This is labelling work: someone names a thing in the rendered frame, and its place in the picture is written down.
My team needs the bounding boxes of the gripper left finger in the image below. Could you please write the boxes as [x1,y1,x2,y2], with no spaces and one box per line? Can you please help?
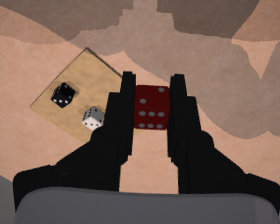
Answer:
[13,71,136,213]

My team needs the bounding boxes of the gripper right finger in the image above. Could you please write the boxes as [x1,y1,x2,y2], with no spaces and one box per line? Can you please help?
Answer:
[167,74,280,216]

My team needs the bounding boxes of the tan flat mat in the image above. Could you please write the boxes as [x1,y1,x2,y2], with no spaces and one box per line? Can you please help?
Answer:
[29,48,122,143]

